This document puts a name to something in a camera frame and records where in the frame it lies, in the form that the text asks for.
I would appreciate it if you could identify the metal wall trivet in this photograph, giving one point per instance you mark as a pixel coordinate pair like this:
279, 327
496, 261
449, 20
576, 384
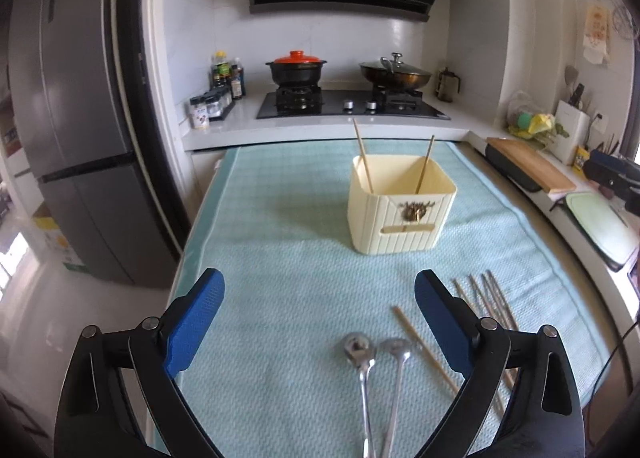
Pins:
625, 18

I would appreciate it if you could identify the cream ribbed utensil holder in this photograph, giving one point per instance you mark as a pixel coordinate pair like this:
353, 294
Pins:
400, 233

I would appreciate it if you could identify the plastic bag with produce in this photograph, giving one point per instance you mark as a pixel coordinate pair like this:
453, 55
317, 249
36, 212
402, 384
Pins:
530, 121

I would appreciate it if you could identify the dark sauce bottle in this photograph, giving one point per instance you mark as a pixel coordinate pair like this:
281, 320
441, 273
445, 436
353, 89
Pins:
237, 81

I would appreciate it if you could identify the yellow packet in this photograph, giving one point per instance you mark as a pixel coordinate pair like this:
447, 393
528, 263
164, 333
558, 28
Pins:
580, 157

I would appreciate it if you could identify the black gas stove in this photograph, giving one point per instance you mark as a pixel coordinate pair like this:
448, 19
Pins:
350, 106

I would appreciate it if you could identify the grey refrigerator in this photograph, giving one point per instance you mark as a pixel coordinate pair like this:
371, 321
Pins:
75, 113

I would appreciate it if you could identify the metal spoon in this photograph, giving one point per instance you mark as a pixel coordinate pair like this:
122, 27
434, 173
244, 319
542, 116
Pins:
357, 348
395, 350

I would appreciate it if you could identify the french press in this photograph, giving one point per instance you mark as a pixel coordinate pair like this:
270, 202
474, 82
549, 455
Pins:
446, 84

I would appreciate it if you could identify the dark wok with glass lid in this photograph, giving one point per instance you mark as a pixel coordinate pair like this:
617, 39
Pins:
395, 74

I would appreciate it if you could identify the wooden chopstick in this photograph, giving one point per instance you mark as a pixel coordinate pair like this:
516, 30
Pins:
480, 295
426, 161
492, 295
425, 348
465, 296
502, 299
362, 153

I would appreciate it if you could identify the black clay pot orange lid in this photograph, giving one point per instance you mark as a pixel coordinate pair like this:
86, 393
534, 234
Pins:
296, 69

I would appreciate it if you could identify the yellow cap sauce bottle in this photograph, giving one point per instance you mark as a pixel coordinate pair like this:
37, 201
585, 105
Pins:
220, 69

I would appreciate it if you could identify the yellow green cardboard box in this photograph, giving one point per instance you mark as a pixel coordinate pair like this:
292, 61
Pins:
57, 238

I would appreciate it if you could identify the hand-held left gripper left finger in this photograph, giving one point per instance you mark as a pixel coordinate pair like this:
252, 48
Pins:
197, 318

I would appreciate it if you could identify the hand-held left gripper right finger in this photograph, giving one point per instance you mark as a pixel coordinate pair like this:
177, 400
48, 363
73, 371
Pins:
442, 318

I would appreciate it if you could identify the green cutting board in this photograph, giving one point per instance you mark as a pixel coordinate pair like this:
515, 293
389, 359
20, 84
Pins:
597, 223

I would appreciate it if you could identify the spice jar rack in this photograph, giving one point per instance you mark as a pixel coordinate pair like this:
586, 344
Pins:
217, 106

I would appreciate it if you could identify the white label spice jar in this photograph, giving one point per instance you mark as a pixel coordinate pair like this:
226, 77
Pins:
199, 113

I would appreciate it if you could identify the black tray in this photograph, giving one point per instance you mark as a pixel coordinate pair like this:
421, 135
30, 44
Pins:
510, 171

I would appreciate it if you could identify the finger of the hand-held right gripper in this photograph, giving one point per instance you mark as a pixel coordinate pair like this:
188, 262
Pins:
602, 171

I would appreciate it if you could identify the wall socket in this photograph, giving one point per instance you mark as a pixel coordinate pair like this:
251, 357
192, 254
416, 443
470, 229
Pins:
599, 122

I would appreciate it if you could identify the wooden cutting board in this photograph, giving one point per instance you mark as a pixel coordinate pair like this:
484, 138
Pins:
532, 163

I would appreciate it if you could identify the hanging wall cloth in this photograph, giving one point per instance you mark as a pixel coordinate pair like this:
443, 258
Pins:
597, 33

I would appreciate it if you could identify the light teal table mat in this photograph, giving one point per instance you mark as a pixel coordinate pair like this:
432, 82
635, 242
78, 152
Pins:
280, 238

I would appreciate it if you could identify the white knife block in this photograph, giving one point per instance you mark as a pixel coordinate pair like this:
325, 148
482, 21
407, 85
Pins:
570, 131

